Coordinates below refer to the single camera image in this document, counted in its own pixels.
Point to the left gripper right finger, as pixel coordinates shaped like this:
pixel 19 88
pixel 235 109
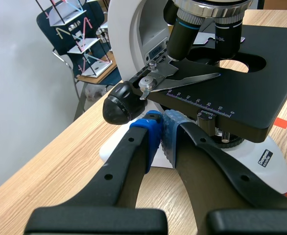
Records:
pixel 222 178

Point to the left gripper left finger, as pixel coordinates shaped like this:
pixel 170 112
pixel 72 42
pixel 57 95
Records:
pixel 124 171

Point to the white and black microscope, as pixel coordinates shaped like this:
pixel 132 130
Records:
pixel 207 73

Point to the straw and card tower model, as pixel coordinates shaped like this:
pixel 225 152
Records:
pixel 82 39

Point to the dark blue chair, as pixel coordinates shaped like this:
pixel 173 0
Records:
pixel 60 44

